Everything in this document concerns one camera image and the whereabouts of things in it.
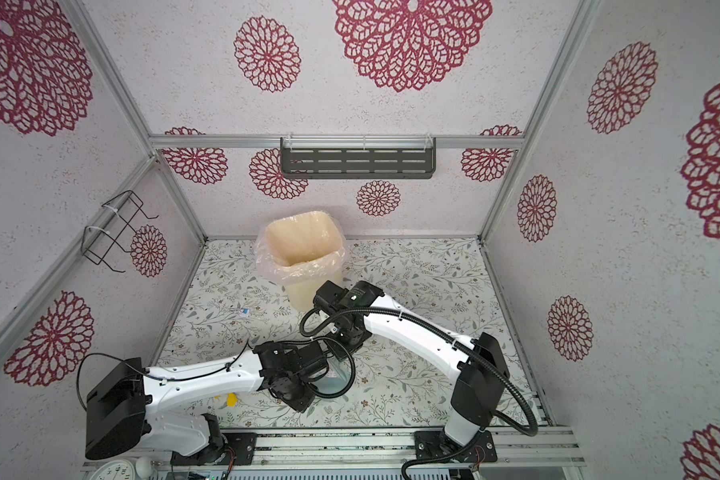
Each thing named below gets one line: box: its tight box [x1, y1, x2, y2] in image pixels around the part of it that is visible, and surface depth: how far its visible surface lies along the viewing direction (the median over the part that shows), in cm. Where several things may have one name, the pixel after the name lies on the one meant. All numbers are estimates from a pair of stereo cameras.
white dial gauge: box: [89, 459, 136, 480], surface depth 69 cm
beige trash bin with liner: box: [255, 210, 348, 312], surface depth 88 cm
